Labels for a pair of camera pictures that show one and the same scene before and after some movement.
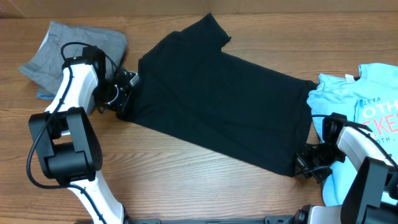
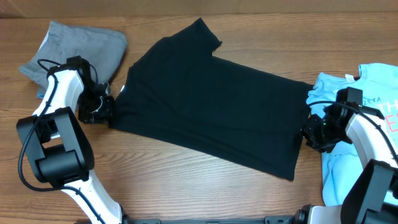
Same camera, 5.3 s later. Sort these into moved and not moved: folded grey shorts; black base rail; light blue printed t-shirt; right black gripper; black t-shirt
Moved: black t-shirt; right black gripper
Not moved: black base rail; folded grey shorts; light blue printed t-shirt
